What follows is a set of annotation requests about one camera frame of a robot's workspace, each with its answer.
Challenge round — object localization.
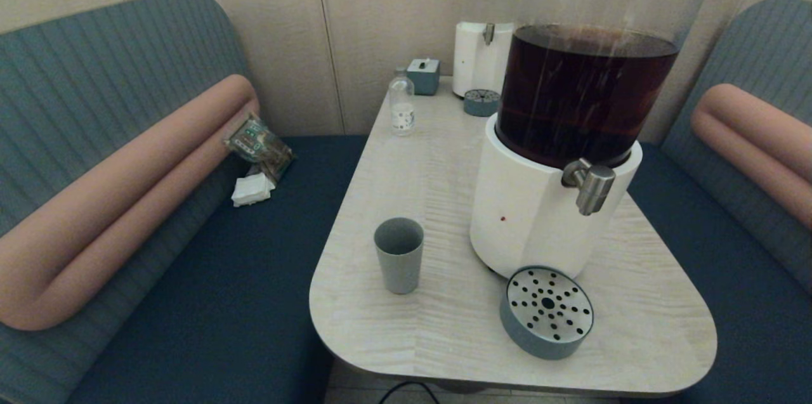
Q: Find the grey-blue plastic cup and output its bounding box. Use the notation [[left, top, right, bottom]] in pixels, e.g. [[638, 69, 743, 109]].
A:
[[373, 217, 425, 295]]

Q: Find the large steel dispenser tap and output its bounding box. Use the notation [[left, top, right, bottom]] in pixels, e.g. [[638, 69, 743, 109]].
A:
[[561, 158, 617, 216]]

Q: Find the small clear bottle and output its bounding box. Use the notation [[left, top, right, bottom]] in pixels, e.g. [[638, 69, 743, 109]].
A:
[[388, 67, 416, 136]]

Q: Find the small grey-blue box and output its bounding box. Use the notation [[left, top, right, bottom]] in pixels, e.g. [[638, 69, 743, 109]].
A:
[[407, 58, 441, 96]]

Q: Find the small round perforated drip tray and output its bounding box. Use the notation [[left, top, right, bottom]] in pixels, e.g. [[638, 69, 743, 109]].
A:
[[463, 89, 502, 117]]

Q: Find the small clear dispenser white base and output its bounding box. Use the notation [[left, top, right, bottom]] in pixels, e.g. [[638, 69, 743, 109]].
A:
[[452, 0, 528, 99]]

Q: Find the green snack packet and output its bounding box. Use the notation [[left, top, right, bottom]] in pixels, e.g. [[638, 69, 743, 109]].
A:
[[224, 114, 296, 184]]

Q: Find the white folded napkin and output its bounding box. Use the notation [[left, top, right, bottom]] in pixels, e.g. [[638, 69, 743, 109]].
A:
[[231, 172, 276, 207]]

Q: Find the large round perforated drip tray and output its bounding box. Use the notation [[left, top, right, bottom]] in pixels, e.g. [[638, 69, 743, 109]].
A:
[[499, 266, 595, 361]]

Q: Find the dark blue seat cushion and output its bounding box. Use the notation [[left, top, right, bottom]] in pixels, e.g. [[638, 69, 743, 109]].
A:
[[619, 144, 812, 404], [67, 134, 369, 404]]

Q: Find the black floor cable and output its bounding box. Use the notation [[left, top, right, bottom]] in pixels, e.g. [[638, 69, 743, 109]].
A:
[[379, 381, 440, 404]]

